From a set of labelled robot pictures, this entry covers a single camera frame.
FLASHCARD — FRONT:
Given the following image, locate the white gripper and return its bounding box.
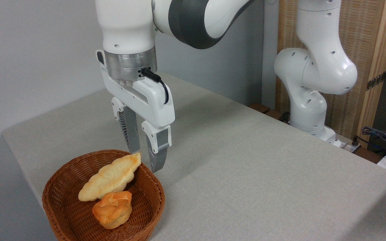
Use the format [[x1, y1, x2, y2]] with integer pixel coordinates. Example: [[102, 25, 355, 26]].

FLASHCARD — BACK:
[[95, 50, 176, 173]]

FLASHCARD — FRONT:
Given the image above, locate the long pale bread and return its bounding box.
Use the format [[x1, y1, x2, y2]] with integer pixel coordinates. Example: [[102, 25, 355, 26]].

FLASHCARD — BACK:
[[78, 153, 142, 202]]

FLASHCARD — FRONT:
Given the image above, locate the round braided orange bread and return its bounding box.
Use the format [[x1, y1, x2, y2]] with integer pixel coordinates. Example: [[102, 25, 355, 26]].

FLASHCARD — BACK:
[[92, 191, 133, 230]]

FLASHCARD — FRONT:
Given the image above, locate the brown wicker basket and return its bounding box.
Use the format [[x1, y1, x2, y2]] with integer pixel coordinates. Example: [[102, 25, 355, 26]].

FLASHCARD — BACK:
[[42, 149, 165, 241]]

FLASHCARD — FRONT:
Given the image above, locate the black metal hinge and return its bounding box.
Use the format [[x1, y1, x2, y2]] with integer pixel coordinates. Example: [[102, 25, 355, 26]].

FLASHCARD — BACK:
[[366, 71, 386, 91]]

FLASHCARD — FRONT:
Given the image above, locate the wooden rattan screen panel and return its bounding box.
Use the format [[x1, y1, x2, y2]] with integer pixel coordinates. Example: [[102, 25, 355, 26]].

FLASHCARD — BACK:
[[275, 0, 386, 150]]

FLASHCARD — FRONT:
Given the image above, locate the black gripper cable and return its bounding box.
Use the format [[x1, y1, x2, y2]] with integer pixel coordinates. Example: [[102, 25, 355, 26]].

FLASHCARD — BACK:
[[141, 68, 170, 104]]

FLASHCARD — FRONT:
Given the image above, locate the bundle of dark cables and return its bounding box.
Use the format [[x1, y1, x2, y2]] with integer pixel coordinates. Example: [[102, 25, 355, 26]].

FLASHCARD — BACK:
[[361, 126, 386, 158]]

